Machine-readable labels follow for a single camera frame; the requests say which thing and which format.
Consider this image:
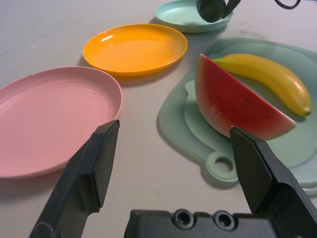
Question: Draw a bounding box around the red watermelon slice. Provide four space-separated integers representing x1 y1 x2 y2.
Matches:
194 53 296 141

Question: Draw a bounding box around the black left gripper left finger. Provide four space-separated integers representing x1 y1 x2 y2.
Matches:
29 119 120 238

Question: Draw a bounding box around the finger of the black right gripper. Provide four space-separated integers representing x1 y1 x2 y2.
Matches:
222 0 243 20

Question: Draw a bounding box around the light green round plate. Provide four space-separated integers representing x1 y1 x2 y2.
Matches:
154 0 234 34

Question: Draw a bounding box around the pink round plate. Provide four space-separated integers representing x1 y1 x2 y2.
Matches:
0 66 124 179

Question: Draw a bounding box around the translucent green mat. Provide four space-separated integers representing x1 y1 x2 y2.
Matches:
158 37 317 196

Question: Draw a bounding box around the light green cutting board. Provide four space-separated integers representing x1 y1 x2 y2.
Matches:
184 48 317 185

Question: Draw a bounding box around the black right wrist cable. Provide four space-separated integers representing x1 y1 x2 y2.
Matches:
273 0 302 10

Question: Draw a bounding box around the orange round plate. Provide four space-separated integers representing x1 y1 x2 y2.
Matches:
83 23 188 77

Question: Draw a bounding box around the yellow banana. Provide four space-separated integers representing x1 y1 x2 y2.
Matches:
212 54 312 117

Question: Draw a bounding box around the dark green avocado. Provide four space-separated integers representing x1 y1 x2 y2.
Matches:
196 0 230 23

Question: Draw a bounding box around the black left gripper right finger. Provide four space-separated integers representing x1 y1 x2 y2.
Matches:
229 125 317 238

